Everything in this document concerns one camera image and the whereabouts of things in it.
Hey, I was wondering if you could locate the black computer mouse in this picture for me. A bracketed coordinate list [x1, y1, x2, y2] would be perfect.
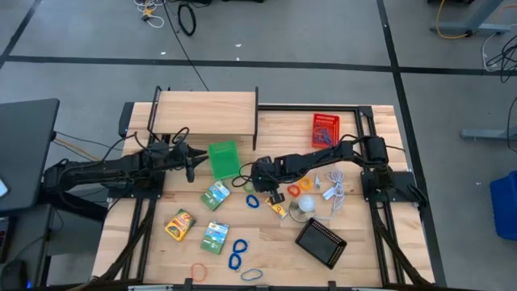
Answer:
[0, 258, 30, 291]

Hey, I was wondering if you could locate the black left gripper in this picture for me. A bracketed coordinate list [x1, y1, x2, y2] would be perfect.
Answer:
[160, 139, 210, 184]

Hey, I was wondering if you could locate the black cable bunch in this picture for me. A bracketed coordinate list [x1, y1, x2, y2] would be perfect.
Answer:
[482, 31, 517, 84]

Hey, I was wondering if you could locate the long black floor cable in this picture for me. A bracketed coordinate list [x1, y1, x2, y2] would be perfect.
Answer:
[161, 0, 210, 92]

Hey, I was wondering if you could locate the desk with grey legs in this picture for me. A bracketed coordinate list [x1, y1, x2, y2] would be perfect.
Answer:
[429, 0, 515, 38]

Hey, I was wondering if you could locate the black mesh tray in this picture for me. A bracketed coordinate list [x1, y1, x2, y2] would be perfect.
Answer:
[294, 217, 348, 271]

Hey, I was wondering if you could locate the orange silicone wristband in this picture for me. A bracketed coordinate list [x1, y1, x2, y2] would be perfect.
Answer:
[191, 263, 208, 283]

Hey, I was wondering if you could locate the white cable bundle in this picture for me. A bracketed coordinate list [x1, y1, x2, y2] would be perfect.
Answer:
[132, 0, 166, 30]

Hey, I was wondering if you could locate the black cable coil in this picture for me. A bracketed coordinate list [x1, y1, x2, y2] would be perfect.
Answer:
[177, 2, 198, 38]

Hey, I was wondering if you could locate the black desk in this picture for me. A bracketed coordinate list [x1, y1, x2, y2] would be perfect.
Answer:
[0, 98, 61, 216]

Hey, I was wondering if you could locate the thin yellow desk cable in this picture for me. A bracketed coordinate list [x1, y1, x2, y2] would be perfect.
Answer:
[53, 136, 102, 162]

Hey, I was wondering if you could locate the green crayon box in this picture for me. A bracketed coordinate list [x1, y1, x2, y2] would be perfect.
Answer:
[200, 220, 230, 255]
[200, 179, 232, 212]

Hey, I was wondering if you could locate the white lamp power cable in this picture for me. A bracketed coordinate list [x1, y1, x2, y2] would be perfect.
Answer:
[313, 167, 346, 221]

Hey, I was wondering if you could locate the blue bin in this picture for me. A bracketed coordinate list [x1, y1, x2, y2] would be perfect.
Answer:
[490, 169, 517, 243]

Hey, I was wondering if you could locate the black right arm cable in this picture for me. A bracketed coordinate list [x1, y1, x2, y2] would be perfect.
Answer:
[231, 162, 259, 189]

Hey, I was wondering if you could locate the light blue silicone wristband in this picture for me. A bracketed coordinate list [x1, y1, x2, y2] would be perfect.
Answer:
[240, 268, 264, 282]

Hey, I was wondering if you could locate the wooden shelf riser black frame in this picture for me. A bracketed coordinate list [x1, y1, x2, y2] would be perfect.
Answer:
[147, 86, 260, 152]

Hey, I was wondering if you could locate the grey desk foot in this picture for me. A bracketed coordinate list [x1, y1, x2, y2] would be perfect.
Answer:
[460, 127, 517, 142]

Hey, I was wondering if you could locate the yellow floor cable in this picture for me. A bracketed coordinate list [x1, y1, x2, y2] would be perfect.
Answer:
[435, 0, 470, 40]

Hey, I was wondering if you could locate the yellow crayon box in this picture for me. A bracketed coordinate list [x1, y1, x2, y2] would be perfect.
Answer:
[163, 208, 197, 243]

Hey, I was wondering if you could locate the small wrapped crayon pack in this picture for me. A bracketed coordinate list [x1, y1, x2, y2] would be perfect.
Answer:
[265, 196, 289, 220]

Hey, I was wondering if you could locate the black table frame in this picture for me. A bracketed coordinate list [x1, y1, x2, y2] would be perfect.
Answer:
[93, 101, 448, 290]

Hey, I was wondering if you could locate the green plastic basket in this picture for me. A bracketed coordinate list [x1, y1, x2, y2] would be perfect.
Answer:
[207, 140, 242, 181]

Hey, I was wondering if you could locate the red plastic basket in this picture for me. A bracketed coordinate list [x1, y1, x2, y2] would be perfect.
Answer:
[310, 112, 341, 150]

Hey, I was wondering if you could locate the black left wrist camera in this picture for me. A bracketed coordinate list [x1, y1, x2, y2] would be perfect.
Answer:
[169, 141, 186, 161]

